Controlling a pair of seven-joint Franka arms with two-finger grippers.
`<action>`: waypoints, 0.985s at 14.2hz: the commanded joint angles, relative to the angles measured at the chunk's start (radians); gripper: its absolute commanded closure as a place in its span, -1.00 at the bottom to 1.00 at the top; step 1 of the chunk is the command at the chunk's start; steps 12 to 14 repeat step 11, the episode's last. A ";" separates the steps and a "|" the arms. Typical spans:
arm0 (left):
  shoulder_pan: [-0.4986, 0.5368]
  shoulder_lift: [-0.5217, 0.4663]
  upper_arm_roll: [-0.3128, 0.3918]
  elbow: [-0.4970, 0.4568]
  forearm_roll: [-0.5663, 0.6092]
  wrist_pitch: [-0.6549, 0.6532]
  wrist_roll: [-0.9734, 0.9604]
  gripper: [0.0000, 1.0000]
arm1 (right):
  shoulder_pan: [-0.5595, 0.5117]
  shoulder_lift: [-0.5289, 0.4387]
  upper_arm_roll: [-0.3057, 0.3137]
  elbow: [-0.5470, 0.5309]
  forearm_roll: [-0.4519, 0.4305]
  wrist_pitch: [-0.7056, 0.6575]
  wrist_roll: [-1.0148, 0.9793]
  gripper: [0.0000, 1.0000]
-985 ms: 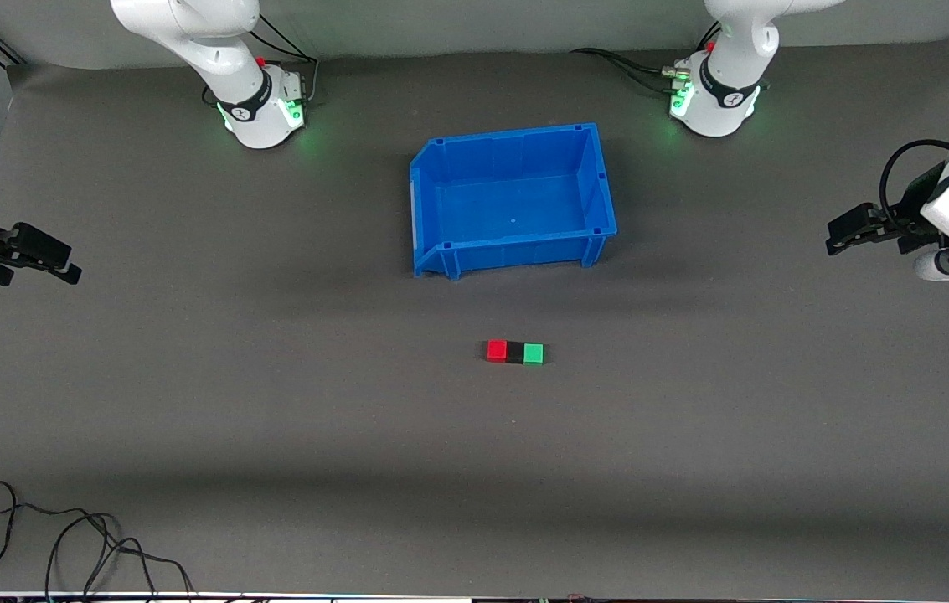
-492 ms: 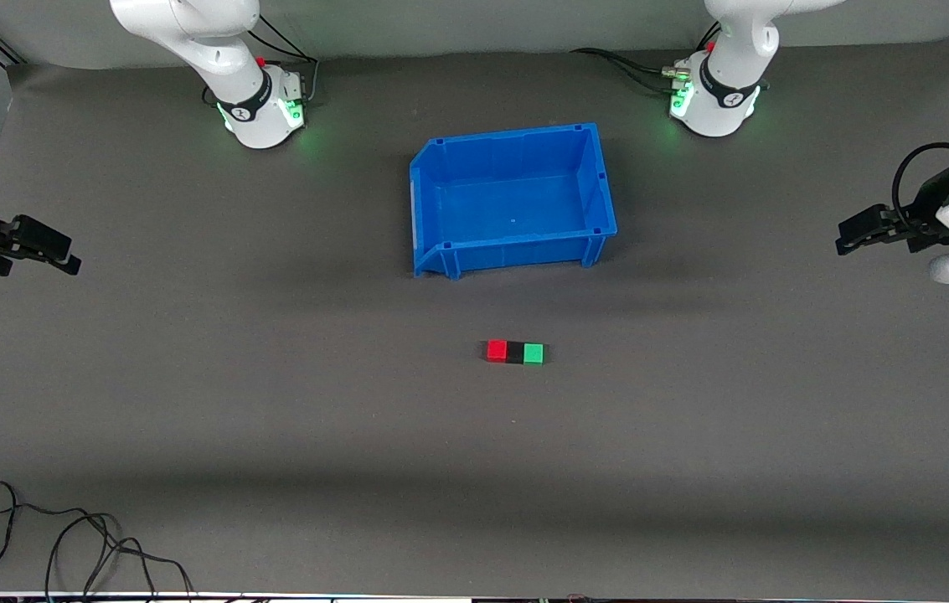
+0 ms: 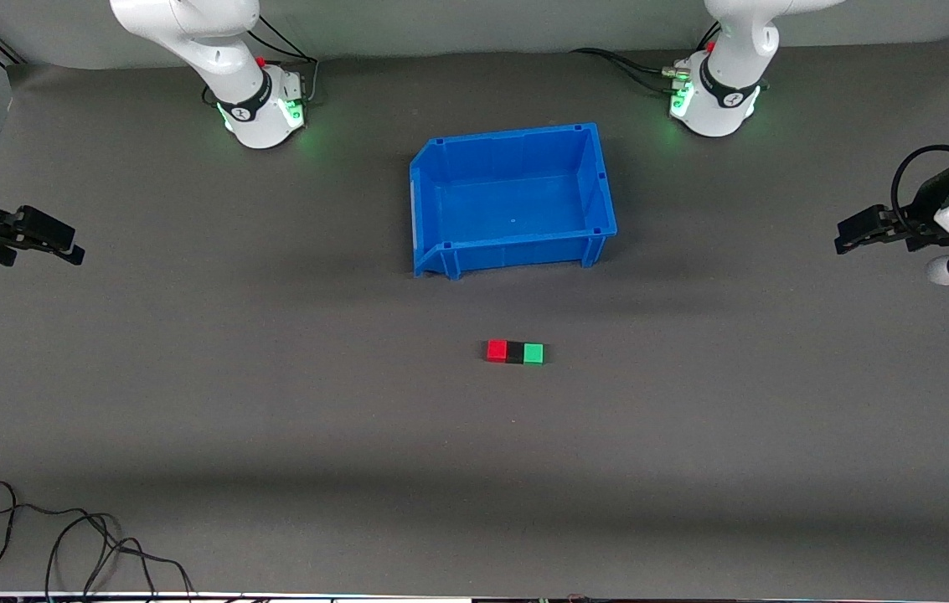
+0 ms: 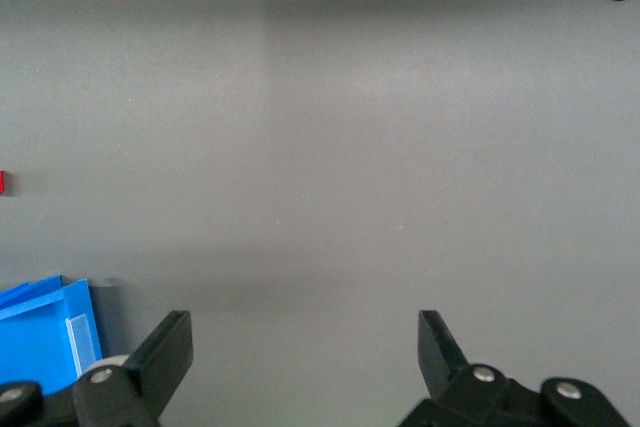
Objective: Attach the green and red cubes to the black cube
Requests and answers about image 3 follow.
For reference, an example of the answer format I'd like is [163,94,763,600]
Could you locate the blue plastic storage bin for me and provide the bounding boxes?
[409,122,618,281]

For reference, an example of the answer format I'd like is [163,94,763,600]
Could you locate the black left arm base cables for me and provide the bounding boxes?
[569,21,722,95]

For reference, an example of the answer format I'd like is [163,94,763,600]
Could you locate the black arm base cables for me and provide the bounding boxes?
[569,21,722,95]
[202,15,321,107]

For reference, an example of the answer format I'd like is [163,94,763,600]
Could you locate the thin black loose cable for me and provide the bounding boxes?
[0,481,119,594]
[44,513,195,603]

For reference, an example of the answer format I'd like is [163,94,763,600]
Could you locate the black right arm base cables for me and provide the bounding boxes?
[202,15,321,107]

